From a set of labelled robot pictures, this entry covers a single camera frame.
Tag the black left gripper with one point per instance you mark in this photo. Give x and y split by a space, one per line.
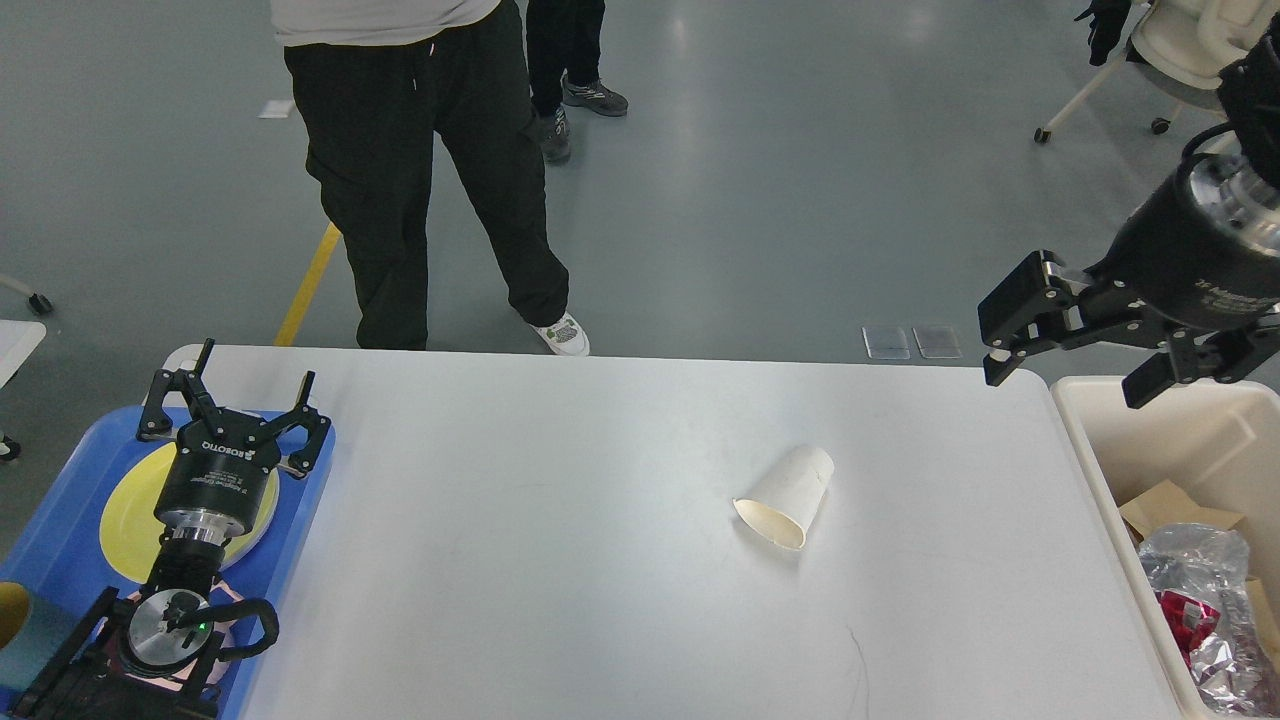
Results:
225 475

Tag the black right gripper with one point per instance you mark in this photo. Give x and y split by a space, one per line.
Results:
1200 251

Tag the yellow plastic plate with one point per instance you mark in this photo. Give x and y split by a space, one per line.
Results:
129 534

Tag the pink HOME mug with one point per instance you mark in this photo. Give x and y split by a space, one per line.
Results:
156 650

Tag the red wrapper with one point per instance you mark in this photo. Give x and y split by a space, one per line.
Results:
1190 621

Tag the foil tray with paper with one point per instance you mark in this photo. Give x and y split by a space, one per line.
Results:
1232 672

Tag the white paper cup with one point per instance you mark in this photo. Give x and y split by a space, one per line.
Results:
782 506

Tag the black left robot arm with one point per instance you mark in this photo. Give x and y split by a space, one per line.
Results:
145 585

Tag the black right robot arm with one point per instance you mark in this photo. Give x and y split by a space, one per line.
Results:
1248 93

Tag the beige plastic bin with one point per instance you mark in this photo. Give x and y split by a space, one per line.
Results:
1217 442

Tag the brown paper in bin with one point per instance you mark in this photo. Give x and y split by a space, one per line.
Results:
1167 504

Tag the blue plastic tray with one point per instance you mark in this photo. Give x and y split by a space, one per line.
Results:
59 556

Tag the white side table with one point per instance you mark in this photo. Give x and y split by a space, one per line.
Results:
18 341

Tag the white office chair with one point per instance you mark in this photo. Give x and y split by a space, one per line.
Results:
1180 47

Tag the person in grey shirt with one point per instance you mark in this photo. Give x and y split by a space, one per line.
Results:
378 84

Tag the person in black trousers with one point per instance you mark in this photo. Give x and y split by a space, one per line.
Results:
563 47

